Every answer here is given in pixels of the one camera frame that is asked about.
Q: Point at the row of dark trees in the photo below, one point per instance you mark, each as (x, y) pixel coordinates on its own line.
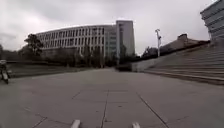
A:
(83, 58)

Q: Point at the tall dark tree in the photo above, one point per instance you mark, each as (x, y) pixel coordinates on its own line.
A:
(33, 45)

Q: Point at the robot's own part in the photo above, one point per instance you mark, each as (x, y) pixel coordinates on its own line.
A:
(75, 124)
(136, 125)

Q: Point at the white lamp pole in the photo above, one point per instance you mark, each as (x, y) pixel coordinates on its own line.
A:
(158, 41)

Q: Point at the wide grey stone steps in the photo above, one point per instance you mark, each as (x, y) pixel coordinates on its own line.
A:
(193, 65)

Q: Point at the low brown building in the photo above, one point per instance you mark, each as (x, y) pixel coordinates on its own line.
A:
(183, 42)

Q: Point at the grey building with balconies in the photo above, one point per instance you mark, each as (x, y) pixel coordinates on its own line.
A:
(215, 20)

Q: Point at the large curved white building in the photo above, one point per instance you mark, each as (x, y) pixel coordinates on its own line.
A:
(86, 36)

